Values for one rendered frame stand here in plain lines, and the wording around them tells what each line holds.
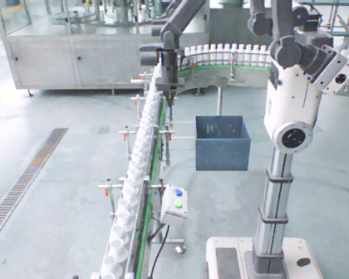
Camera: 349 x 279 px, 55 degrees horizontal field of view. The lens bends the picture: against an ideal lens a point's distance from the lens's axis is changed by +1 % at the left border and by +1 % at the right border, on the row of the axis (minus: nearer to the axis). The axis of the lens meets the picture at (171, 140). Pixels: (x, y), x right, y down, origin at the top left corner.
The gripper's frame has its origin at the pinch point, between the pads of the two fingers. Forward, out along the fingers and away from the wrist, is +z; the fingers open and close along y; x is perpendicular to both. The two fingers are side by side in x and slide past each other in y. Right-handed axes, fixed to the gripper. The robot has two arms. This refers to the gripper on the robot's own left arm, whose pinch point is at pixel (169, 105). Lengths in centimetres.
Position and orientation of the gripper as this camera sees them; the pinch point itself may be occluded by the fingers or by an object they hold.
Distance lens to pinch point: 121.2
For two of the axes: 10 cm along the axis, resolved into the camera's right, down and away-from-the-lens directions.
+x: 0.5, -5.0, 8.6
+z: 0.1, 8.7, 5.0
